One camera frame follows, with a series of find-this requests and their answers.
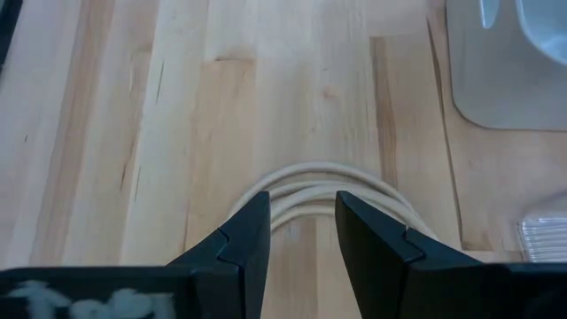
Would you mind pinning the black aluminium rig frame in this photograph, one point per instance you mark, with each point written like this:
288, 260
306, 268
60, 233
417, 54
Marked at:
6, 22

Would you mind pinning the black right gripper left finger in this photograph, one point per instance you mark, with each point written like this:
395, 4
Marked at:
239, 266

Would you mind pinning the clear plastic bin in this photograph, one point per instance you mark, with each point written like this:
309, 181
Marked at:
545, 235

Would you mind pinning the white plastic bin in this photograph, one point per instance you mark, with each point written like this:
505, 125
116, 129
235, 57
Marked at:
496, 80

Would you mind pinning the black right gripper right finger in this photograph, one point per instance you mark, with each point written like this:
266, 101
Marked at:
376, 266

